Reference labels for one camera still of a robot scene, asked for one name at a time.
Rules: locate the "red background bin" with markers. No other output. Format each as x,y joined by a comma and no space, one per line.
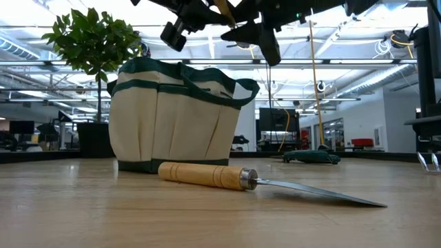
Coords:
362,142

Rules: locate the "green potted plant black pot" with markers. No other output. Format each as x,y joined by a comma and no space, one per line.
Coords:
89,41

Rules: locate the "black office chair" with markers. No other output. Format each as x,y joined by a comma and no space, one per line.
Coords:
7,141

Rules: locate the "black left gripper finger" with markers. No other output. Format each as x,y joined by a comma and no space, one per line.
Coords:
205,7
210,19

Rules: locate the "black background monitor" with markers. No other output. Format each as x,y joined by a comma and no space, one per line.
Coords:
275,118

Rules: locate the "green pruning shears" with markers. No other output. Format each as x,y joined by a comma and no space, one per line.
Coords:
310,156

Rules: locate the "small black ceiling reel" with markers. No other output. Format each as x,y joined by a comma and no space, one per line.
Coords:
321,86

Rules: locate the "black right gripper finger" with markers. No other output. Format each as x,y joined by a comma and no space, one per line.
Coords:
246,38
246,30

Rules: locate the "beige green canvas gardening bag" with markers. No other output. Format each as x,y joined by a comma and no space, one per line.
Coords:
172,131

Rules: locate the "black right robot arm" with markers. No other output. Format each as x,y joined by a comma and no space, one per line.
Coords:
361,5

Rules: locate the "small dark background monitor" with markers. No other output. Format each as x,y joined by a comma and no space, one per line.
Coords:
21,127

